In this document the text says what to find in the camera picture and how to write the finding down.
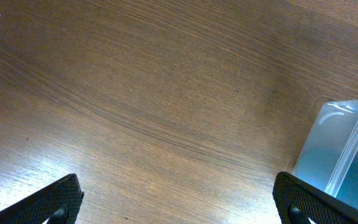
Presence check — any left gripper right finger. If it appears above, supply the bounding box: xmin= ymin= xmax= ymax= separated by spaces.
xmin=272 ymin=172 xmax=358 ymax=224

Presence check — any clear plastic container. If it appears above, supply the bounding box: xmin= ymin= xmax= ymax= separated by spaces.
xmin=299 ymin=100 xmax=358 ymax=198

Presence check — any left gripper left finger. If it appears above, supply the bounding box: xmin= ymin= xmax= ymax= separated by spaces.
xmin=0 ymin=174 xmax=84 ymax=224

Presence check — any blue cup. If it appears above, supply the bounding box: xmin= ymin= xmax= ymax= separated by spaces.
xmin=293 ymin=147 xmax=358 ymax=209

